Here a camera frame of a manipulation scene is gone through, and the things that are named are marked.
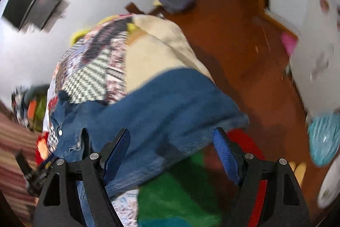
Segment pink object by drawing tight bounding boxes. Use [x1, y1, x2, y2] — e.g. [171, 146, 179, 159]
[281, 32, 298, 54]

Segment colourful rug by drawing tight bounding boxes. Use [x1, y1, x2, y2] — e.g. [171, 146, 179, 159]
[138, 128, 269, 227]

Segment white plastic object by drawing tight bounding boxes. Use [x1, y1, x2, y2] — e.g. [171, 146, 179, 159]
[317, 153, 340, 209]

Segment dark box under television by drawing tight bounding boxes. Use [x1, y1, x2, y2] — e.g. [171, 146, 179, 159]
[23, 0, 69, 32]

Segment patchwork blanket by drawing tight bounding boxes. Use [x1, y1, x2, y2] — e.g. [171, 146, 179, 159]
[42, 14, 141, 153]

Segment striped curtain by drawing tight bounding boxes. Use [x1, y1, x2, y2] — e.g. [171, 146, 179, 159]
[0, 99, 43, 217]

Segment cream blanket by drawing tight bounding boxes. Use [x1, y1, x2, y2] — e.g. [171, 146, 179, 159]
[125, 14, 215, 100]

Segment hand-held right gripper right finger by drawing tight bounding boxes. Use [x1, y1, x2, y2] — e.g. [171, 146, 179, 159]
[213, 127, 312, 227]

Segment white cabinet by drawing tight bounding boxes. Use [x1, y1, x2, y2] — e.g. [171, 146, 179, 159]
[288, 0, 340, 121]

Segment teal plastic bag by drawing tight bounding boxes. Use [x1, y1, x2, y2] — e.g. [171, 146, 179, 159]
[307, 113, 340, 167]

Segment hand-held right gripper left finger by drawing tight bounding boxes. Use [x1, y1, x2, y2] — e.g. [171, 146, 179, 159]
[32, 128, 131, 227]

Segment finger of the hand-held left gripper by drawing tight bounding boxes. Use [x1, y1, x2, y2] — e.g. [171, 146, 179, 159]
[37, 156, 57, 174]

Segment pile of clutter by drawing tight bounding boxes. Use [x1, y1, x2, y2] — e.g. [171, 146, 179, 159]
[12, 86, 36, 125]

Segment floral printed sheet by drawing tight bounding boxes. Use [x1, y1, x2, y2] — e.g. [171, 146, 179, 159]
[112, 189, 141, 227]

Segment yellow object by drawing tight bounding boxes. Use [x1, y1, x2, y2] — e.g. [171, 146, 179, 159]
[289, 161, 306, 186]

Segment blue denim jeans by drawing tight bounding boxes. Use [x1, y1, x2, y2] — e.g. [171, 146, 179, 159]
[49, 69, 250, 227]

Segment green cloth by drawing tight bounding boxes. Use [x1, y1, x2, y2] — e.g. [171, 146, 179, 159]
[33, 99, 50, 130]

